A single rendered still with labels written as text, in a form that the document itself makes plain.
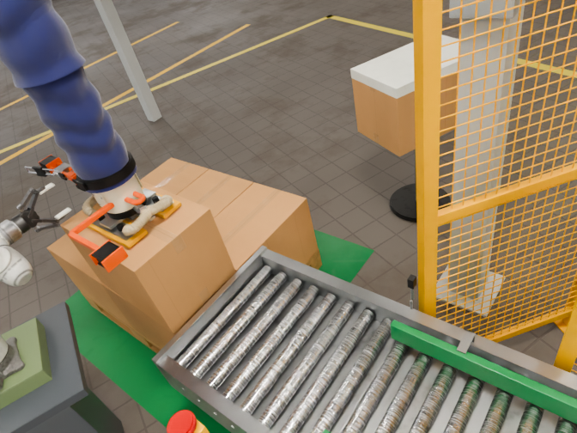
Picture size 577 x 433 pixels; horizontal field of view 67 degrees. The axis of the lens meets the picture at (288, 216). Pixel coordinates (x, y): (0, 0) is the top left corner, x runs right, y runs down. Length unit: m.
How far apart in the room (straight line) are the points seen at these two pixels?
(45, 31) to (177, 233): 0.81
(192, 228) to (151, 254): 0.20
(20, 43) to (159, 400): 1.75
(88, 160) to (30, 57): 0.38
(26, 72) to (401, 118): 1.66
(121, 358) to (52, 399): 1.04
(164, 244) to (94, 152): 0.42
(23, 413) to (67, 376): 0.16
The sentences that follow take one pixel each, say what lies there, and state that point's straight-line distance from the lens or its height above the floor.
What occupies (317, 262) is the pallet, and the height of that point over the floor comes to 0.06.
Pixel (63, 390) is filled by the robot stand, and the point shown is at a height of 0.75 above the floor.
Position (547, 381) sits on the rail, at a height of 0.58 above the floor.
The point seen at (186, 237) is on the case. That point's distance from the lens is 1.81.
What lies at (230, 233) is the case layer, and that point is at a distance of 2.32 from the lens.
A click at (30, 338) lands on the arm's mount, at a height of 0.81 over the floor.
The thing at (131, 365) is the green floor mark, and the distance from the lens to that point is 2.73.
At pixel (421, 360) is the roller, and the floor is 0.55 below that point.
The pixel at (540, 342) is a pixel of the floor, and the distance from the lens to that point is 2.46.
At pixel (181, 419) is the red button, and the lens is 1.16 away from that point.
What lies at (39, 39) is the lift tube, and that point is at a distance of 1.60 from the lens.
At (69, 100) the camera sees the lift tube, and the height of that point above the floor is 1.52.
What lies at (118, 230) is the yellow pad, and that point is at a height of 0.98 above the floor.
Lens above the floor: 1.99
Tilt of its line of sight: 39 degrees down
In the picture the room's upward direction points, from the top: 15 degrees counter-clockwise
